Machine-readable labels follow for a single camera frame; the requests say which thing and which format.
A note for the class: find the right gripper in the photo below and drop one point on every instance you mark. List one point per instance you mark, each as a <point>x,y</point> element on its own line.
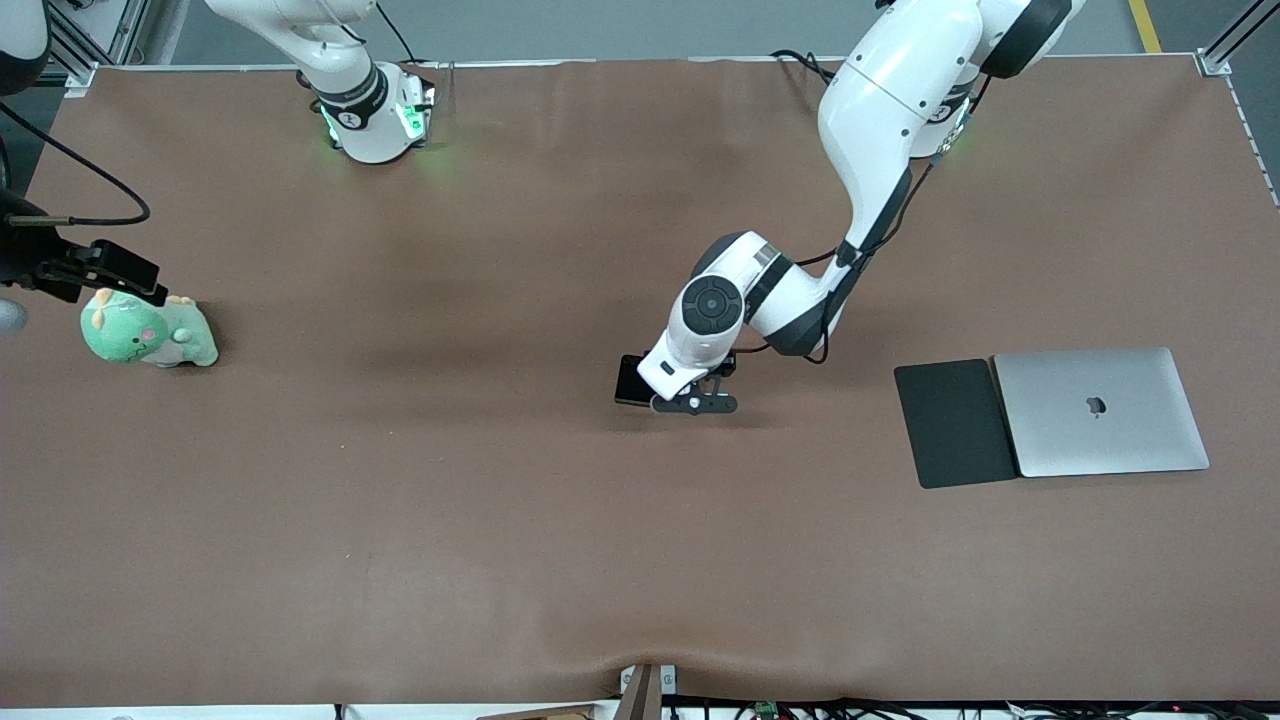
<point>32,262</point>

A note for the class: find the black flip phone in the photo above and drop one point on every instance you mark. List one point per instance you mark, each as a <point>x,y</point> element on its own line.
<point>630,380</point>

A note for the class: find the camera post bracket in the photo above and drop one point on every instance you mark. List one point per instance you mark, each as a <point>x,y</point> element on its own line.
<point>648,692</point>

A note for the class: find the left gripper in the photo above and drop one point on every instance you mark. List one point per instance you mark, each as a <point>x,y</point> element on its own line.
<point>726,367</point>

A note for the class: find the green dinosaur plush toy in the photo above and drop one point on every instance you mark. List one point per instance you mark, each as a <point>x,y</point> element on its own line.
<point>130,338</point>

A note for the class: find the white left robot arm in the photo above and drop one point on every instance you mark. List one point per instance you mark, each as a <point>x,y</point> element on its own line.
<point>880,120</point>

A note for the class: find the dark grey mouse pad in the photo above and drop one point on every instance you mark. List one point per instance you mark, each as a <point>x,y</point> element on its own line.
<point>950,425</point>

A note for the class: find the silver closed laptop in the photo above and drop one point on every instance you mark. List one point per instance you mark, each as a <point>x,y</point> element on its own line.
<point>1130,440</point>

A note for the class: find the aluminium frame profile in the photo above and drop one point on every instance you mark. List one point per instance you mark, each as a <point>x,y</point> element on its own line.
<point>100,40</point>
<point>1235,35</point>

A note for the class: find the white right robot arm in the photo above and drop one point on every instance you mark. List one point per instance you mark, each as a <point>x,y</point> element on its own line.
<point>365,120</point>

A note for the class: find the brown table mat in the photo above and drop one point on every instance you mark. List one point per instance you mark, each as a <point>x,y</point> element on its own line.
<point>400,500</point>

